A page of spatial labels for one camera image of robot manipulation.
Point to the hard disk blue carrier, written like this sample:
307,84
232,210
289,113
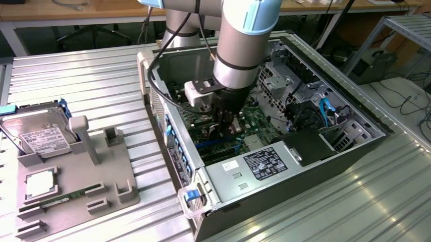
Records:
36,131

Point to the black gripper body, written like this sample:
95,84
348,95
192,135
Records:
233,99

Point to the grey metal shelf frame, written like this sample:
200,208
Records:
400,32

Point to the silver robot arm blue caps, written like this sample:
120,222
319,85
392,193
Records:
235,50

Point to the metal disk bay cage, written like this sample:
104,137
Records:
285,80

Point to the black box on floor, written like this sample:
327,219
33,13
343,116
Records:
373,68

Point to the open black PC case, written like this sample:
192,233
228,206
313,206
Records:
303,176

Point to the grey parts rack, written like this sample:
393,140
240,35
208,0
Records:
77,181

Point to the blue case latch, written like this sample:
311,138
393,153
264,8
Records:
191,196

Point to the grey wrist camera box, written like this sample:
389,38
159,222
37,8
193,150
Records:
196,94

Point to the silver CPU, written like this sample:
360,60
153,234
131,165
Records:
40,186

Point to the black office chair base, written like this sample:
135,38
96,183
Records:
92,34

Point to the wooden desk white frame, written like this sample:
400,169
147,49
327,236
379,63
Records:
84,10

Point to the silver power supply unit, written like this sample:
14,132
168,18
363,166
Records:
248,171

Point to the green RAM stick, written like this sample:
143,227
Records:
72,196

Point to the silver chipset heatsink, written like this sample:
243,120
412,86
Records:
253,142

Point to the green motherboard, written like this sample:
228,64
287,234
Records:
252,121

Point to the blue expansion slot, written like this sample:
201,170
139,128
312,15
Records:
215,144

